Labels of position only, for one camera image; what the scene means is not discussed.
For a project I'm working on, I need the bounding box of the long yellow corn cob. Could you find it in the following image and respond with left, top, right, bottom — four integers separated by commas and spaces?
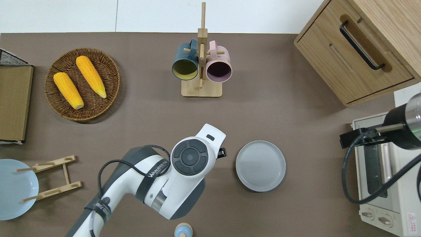
76, 56, 107, 99

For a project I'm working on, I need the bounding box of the beige cylindrical rod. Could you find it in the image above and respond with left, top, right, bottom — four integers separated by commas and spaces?
375, 123, 405, 133

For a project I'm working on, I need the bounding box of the cream toaster oven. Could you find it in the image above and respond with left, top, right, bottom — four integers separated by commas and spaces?
350, 112, 421, 237

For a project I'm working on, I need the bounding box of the pink mug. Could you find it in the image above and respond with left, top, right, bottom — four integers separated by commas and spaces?
206, 40, 233, 83

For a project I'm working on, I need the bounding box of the wooden drawer cabinet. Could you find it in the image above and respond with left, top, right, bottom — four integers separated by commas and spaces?
294, 0, 421, 108

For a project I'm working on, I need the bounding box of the silver oven door handle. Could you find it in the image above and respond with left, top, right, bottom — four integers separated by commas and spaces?
382, 143, 393, 185

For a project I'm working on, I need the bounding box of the wooden plate rack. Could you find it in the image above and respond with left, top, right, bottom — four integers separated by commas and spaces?
14, 155, 83, 202

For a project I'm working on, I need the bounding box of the black wire rack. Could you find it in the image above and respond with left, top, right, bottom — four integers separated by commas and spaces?
0, 48, 33, 67

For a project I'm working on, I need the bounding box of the short yellow corn cob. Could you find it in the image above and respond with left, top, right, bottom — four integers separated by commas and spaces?
53, 72, 84, 110

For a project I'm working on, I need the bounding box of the light blue plate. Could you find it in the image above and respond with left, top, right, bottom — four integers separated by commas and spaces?
0, 159, 39, 221

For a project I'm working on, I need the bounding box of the dark teal mug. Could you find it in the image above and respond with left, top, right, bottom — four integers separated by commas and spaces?
172, 39, 199, 81

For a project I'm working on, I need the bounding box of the black drawer handle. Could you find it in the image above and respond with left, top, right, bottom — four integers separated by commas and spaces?
339, 21, 385, 71

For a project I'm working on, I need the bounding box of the brown wooden board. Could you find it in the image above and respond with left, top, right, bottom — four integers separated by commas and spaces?
0, 65, 34, 143

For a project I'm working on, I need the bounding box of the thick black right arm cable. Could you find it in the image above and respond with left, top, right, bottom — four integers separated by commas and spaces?
341, 131, 421, 205

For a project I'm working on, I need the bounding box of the round wicker basket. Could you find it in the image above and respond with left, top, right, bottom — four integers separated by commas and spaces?
45, 48, 121, 121

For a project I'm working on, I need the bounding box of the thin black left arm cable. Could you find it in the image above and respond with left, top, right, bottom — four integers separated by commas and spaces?
89, 145, 172, 237

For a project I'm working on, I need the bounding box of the wooden mug tree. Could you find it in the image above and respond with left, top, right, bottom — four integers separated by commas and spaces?
181, 2, 226, 98

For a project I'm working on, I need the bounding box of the gray round plate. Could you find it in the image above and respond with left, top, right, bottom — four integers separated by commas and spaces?
235, 141, 286, 192

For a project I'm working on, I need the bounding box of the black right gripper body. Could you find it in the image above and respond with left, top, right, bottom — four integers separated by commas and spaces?
353, 128, 387, 147

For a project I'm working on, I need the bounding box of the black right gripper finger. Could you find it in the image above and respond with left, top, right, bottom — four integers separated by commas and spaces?
340, 131, 356, 149

